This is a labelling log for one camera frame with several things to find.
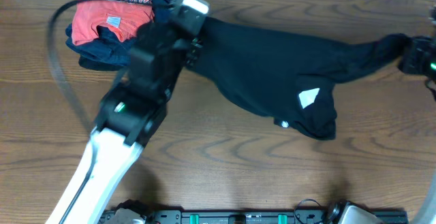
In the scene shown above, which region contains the black t-shirt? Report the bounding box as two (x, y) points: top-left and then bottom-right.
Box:
(188, 18), (411, 140)

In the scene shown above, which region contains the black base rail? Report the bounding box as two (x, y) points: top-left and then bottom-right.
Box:
(97, 199), (409, 224)

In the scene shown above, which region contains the orange printed t-shirt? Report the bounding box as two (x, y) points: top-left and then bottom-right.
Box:
(72, 0), (154, 46)

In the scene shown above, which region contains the navy folded garment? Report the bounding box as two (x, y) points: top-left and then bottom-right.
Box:
(65, 0), (171, 71)

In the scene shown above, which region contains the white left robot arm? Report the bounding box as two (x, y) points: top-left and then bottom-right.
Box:
(47, 22), (202, 223)

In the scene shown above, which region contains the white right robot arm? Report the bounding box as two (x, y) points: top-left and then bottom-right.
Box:
(398, 36), (435, 224)

